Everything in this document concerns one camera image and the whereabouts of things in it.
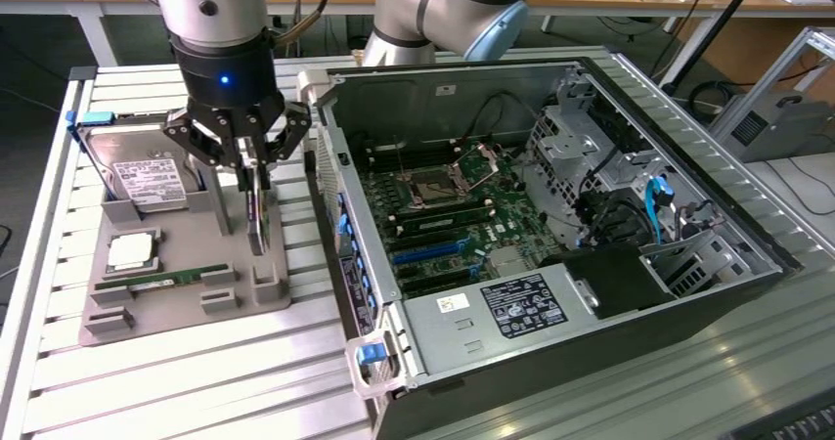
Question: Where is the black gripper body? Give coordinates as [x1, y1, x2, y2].
[167, 31, 287, 139]

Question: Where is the graphics card with metal bracket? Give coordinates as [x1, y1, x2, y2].
[234, 136, 274, 258]

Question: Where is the hard disk in blue caddy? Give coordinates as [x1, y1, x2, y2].
[62, 109, 201, 214]

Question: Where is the thin metal locking lever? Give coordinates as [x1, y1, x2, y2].
[393, 134, 410, 177]

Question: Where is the grey parts rack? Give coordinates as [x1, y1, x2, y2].
[77, 139, 293, 348]

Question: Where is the CPU socket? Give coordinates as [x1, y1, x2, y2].
[397, 164, 472, 209]

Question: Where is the silver CPU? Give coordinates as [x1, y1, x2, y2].
[105, 234, 157, 271]

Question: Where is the installed RAM stick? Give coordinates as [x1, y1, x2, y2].
[396, 206, 496, 230]

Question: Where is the green RAM stick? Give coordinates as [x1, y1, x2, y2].
[95, 271, 207, 292]

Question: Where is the metal socket cover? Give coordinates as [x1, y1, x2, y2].
[446, 142, 505, 188]

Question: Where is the long black expansion slot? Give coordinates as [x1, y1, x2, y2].
[400, 277, 482, 298]
[394, 263, 476, 286]
[388, 228, 461, 251]

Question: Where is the green motherboard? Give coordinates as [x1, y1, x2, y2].
[354, 136, 560, 300]

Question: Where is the silver perforated drive cage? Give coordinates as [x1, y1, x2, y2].
[524, 63, 653, 226]

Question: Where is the silver chipset heatsink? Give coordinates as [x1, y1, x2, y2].
[488, 248, 529, 273]

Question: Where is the grey power supply unit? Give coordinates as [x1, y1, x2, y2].
[396, 262, 598, 378]

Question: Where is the open black PC case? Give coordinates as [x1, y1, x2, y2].
[295, 56, 805, 440]

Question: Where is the silver disk bay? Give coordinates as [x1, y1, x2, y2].
[637, 227, 742, 299]

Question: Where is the black tripod pole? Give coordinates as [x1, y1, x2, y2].
[657, 0, 769, 89]

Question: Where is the grey computer tower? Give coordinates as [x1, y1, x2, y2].
[706, 87, 835, 165]

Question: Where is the black keyboard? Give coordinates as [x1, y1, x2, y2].
[724, 400, 835, 440]

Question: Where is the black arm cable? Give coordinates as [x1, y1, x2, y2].
[275, 0, 334, 48]

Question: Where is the blue disk wire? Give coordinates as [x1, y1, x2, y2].
[641, 175, 672, 246]

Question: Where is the aluminium profile frame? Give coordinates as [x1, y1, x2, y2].
[740, 24, 835, 118]

